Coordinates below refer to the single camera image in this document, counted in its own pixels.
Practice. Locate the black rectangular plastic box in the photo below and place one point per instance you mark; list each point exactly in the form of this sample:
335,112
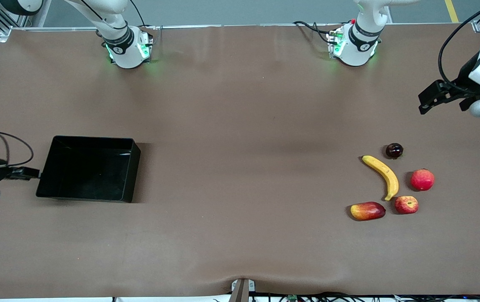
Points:
89,176

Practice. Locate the yellow banana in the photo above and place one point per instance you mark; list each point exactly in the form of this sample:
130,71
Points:
386,174

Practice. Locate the small red yellow apple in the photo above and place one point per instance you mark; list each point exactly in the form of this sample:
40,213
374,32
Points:
406,204

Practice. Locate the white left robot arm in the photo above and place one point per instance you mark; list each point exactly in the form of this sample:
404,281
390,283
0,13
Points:
359,40

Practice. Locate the dark purple plum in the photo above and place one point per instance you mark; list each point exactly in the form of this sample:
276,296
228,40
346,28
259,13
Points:
394,150

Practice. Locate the yellow floor tape strip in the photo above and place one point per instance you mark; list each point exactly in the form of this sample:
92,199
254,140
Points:
451,10

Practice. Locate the round red peach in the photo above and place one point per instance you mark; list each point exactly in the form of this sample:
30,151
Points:
422,180

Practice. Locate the red yellow mango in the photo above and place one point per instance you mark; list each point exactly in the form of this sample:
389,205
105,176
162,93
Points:
367,211

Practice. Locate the brown table cover sheet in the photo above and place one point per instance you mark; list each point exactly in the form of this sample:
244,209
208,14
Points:
223,235

